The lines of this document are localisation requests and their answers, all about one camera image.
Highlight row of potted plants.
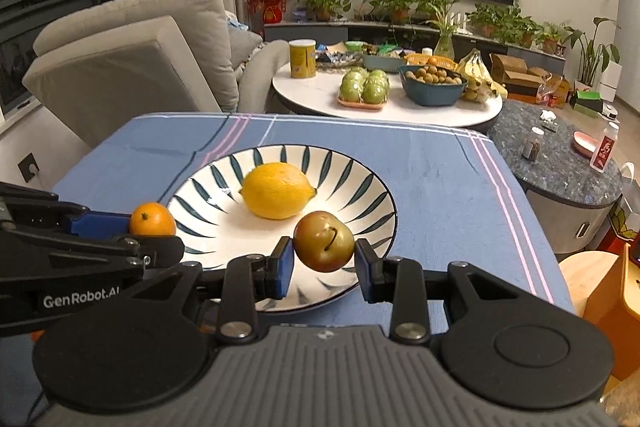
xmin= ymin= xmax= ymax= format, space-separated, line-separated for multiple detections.
xmin=297 ymin=0 xmax=571 ymax=55

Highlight white bottle with red label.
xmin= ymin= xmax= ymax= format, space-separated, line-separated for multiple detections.
xmin=590 ymin=123 xmax=621 ymax=171

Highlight dark blue bowl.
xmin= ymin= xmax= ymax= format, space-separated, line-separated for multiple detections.
xmin=400 ymin=66 xmax=469 ymax=106

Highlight tall leafy floor plant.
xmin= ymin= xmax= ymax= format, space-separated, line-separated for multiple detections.
xmin=570 ymin=17 xmax=622 ymax=92

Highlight grey pillow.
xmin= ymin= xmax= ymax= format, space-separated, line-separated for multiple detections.
xmin=226 ymin=11 xmax=266 ymax=68

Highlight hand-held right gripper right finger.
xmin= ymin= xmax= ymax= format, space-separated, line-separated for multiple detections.
xmin=352 ymin=238 xmax=585 ymax=343

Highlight orange wooden chair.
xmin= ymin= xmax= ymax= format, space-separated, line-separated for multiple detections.
xmin=582 ymin=242 xmax=640 ymax=382

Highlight bunch of bananas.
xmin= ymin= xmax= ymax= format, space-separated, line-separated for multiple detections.
xmin=457 ymin=48 xmax=508 ymax=102

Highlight wall outlet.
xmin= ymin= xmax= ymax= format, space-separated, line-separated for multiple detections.
xmin=17 ymin=152 xmax=41 ymax=182

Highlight white plate with blue stripes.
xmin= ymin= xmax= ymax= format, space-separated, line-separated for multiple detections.
xmin=166 ymin=145 xmax=399 ymax=314

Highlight yellow printed bag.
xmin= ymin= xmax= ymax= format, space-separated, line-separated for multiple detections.
xmin=607 ymin=162 xmax=637 ymax=240

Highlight pile of snack packets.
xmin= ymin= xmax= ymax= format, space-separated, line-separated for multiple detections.
xmin=315 ymin=42 xmax=363 ymax=68

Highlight beige sofa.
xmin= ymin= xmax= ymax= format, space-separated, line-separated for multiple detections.
xmin=22 ymin=0 xmax=291 ymax=148

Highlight yellow can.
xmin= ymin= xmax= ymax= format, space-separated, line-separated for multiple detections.
xmin=289 ymin=39 xmax=317 ymax=79

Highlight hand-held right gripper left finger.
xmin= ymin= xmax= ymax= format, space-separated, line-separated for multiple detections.
xmin=127 ymin=237 xmax=296 ymax=343

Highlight yellow lemon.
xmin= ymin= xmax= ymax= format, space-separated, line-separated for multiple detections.
xmin=240 ymin=162 xmax=318 ymax=221

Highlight pile of brown longans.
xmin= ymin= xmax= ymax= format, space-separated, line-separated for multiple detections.
xmin=405 ymin=64 xmax=464 ymax=86

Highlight cardboard boxes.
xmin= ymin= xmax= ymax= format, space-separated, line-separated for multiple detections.
xmin=490 ymin=53 xmax=571 ymax=106

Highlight white floor appliance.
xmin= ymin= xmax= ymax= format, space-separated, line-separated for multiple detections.
xmin=599 ymin=62 xmax=624 ymax=108

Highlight pink plate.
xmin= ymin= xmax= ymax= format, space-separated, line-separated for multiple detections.
xmin=573 ymin=132 xmax=598 ymax=156

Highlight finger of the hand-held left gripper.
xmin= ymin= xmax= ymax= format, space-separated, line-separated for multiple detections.
xmin=0 ymin=182 xmax=133 ymax=239
xmin=0 ymin=228 xmax=185 ymax=280

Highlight green box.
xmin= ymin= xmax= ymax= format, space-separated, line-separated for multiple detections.
xmin=572 ymin=89 xmax=607 ymax=116

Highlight orange basket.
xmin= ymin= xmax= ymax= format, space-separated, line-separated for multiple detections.
xmin=405 ymin=53 xmax=458 ymax=70

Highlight small orange tangerine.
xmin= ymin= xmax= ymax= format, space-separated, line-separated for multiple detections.
xmin=129 ymin=202 xmax=177 ymax=238

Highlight small spice jar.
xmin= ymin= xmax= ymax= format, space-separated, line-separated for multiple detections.
xmin=522 ymin=127 xmax=545 ymax=161

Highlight low television cabinet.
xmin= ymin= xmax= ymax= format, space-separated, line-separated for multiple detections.
xmin=263 ymin=19 xmax=568 ymax=58

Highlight teal basket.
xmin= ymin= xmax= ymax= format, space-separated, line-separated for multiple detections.
xmin=361 ymin=52 xmax=407 ymax=74

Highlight blue striped tablecloth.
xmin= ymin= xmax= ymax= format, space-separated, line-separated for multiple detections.
xmin=0 ymin=113 xmax=576 ymax=427

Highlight glass vase with green plant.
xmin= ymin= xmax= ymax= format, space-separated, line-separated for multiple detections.
xmin=425 ymin=2 xmax=470 ymax=60

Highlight dark marble round table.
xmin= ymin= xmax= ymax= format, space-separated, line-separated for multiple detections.
xmin=487 ymin=101 xmax=626 ymax=254

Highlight pink tray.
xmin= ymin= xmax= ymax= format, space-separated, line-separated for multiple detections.
xmin=337 ymin=97 xmax=388 ymax=111

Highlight round white table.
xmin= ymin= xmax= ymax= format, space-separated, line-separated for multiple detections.
xmin=272 ymin=59 xmax=503 ymax=130

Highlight red tomato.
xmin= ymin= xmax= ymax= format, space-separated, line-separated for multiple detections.
xmin=293 ymin=210 xmax=356 ymax=273

